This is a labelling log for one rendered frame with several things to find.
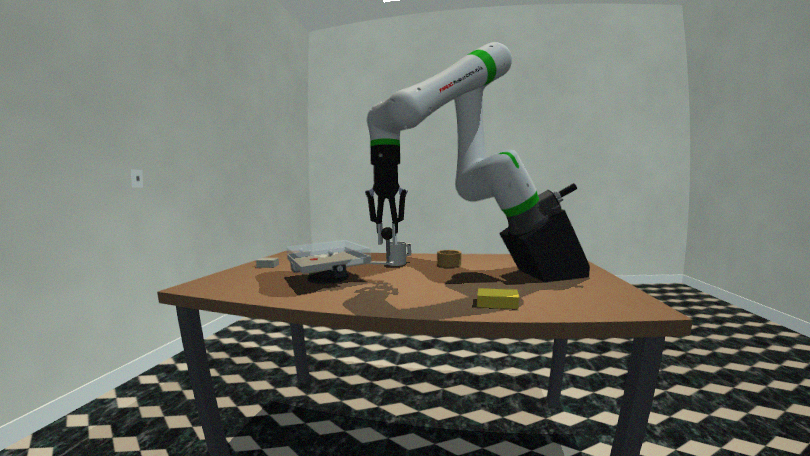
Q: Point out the yellow rectangular block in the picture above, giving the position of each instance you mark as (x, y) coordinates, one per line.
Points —
(498, 298)

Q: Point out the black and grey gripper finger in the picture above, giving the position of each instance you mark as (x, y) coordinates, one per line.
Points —
(402, 193)
(370, 194)

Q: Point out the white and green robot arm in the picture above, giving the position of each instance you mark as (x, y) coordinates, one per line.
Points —
(502, 175)

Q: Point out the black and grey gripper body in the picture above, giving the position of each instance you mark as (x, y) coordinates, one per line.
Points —
(386, 175)

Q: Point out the grey mug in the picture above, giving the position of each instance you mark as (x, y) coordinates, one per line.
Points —
(398, 251)

